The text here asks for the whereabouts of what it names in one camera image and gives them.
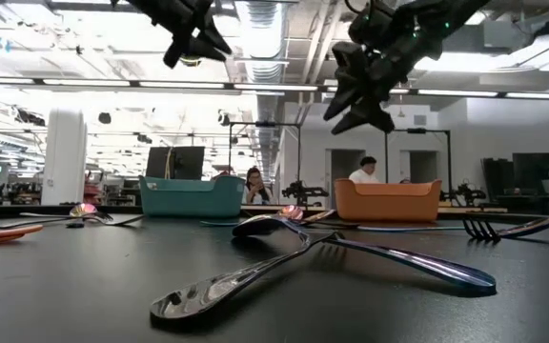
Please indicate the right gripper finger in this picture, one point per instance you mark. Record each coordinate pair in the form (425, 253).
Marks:
(374, 112)
(346, 95)

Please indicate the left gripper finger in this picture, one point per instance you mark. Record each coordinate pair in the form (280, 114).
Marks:
(179, 50)
(212, 40)

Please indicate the glossy black fork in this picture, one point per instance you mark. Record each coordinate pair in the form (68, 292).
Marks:
(336, 224)
(532, 226)
(129, 220)
(208, 293)

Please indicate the fork cluster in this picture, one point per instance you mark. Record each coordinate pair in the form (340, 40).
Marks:
(3, 234)

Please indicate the black background robot arm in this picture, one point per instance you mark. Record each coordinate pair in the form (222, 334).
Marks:
(465, 194)
(303, 191)

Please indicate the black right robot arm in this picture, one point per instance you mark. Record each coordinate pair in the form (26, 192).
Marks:
(460, 9)

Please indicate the person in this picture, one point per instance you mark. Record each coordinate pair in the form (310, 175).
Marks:
(364, 177)
(257, 190)

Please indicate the orange plastic bin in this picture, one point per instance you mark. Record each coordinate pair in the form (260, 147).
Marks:
(389, 202)

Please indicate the black monitor back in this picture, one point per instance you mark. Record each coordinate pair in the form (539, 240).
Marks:
(184, 162)

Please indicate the black monitor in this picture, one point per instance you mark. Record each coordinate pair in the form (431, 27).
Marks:
(184, 162)
(536, 167)
(496, 176)

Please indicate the wooden workbench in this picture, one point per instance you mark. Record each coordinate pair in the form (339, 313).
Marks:
(474, 209)

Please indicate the teal plastic bin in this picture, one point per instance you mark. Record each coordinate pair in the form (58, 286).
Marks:
(189, 200)

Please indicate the white pillar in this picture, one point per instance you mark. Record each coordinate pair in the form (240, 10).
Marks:
(63, 157)

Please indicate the black table mat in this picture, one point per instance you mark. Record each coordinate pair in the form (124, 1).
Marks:
(65, 286)

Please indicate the black gantry frame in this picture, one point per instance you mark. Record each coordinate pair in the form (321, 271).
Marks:
(417, 130)
(265, 124)

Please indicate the silver ventilation duct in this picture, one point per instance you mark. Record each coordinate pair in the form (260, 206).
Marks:
(262, 28)

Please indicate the black aluminium table frame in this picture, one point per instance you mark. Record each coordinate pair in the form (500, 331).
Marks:
(17, 210)

